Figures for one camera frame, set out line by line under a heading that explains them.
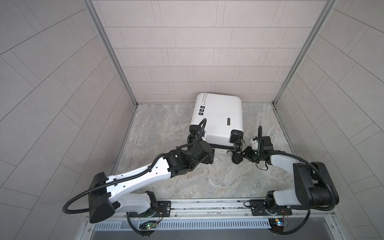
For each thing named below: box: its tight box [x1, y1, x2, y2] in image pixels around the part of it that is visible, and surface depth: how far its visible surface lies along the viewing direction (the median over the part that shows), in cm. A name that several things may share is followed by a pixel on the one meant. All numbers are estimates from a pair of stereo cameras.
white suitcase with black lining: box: [187, 92, 244, 165], surface depth 85 cm
